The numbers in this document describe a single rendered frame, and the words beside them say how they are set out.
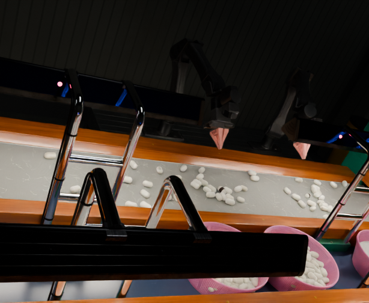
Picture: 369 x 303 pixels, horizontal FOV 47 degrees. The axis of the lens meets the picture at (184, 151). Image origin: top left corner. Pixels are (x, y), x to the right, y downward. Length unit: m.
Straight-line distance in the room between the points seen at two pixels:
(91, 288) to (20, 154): 0.50
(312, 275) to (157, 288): 0.51
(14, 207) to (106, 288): 0.32
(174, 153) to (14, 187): 0.63
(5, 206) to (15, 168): 0.20
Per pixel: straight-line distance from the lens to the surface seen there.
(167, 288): 1.24
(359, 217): 1.72
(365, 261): 1.71
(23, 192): 1.29
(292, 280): 1.37
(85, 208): 0.83
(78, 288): 1.16
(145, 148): 1.61
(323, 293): 1.39
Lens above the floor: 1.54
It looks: 28 degrees down
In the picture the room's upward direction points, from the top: 23 degrees clockwise
